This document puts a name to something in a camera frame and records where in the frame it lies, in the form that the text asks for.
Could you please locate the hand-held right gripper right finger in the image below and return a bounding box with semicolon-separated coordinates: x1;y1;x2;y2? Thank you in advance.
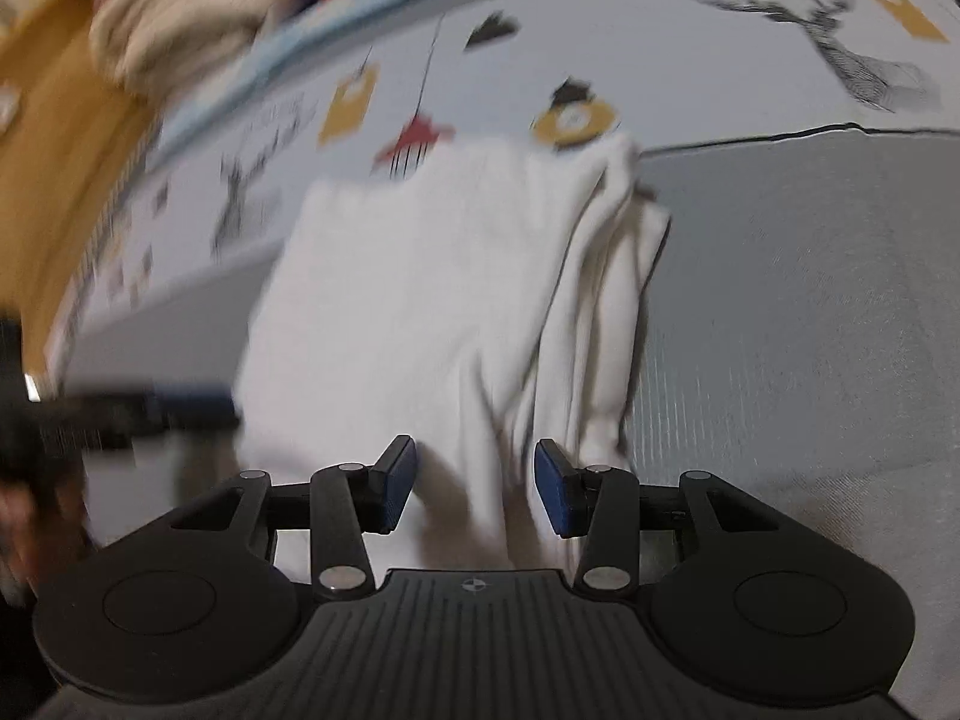
534;439;775;598

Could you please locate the white small garment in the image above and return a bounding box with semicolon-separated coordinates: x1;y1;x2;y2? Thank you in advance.
236;131;672;586

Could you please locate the deer print bed sheet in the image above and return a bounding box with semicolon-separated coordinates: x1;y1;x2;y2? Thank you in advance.
45;0;960;720

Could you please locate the person's left hand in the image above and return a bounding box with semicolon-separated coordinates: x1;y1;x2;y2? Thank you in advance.
0;474;89;610

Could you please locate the beige fleece blanket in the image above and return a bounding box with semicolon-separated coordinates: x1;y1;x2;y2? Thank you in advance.
88;0;305;100

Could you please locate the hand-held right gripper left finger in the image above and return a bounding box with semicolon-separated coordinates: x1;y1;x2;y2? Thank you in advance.
172;433;418;602

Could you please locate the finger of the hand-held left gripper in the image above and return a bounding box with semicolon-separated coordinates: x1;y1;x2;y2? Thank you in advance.
66;382;242;440

